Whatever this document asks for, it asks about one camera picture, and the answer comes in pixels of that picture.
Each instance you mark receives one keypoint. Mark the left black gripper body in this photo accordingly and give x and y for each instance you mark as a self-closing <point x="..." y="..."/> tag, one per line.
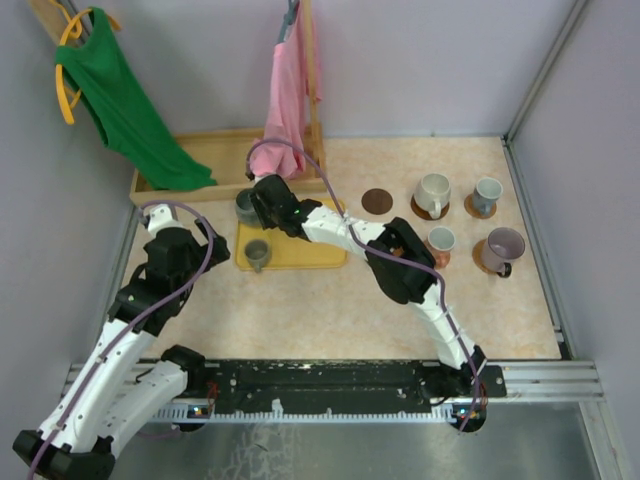
<point x="199" y="254"/>

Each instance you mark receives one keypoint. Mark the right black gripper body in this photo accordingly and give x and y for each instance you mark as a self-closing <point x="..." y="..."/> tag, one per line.
<point x="269" y="219"/>

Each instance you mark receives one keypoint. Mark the dark teal mug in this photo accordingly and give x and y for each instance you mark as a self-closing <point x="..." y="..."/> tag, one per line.
<point x="245" y="211"/>

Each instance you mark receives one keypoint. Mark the large white mug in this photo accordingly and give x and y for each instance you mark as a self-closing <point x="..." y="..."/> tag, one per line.
<point x="433" y="187"/>

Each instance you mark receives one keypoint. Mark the pink lettered mug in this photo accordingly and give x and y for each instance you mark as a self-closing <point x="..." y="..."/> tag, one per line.
<point x="441" y="241"/>

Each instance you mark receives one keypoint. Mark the cork woven coaster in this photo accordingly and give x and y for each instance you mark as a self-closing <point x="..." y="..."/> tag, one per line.
<point x="477" y="257"/>

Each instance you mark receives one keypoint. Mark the grey blue mug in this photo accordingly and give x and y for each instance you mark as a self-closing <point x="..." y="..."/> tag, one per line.
<point x="487" y="191"/>

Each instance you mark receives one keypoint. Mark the purple glass cup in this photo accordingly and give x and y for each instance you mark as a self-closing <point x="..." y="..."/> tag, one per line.
<point x="502" y="248"/>

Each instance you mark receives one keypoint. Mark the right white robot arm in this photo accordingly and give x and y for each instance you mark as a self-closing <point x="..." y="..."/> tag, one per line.
<point x="402" y="266"/>

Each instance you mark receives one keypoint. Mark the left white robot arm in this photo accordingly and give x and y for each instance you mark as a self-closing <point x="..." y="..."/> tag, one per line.
<point x="86" y="432"/>

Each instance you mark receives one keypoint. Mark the dark walnut coaster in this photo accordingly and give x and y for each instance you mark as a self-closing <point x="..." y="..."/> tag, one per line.
<point x="377" y="201"/>

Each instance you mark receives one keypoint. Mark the yellow plastic tray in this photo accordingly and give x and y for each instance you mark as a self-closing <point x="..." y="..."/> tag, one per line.
<point x="287" y="253"/>

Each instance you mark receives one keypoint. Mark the small green grey mug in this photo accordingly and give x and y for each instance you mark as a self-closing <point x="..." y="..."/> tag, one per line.
<point x="258" y="253"/>

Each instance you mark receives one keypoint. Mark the wooden tray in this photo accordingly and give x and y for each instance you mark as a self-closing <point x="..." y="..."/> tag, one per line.
<point x="224" y="151"/>

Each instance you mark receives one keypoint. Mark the pink shirt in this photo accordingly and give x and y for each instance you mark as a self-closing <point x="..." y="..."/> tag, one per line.
<point x="289" y="89"/>

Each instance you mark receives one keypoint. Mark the green shirt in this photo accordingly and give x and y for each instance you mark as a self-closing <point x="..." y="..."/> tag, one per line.
<point x="125" y="118"/>

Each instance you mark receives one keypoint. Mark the yellow clothes hanger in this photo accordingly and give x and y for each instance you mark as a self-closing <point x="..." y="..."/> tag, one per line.
<point x="69" y="38"/>

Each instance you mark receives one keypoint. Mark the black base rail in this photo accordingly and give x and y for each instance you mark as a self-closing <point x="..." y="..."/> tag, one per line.
<point x="357" y="387"/>

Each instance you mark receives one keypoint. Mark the aluminium frame rail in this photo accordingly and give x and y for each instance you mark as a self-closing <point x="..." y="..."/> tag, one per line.
<point x="528" y="381"/>

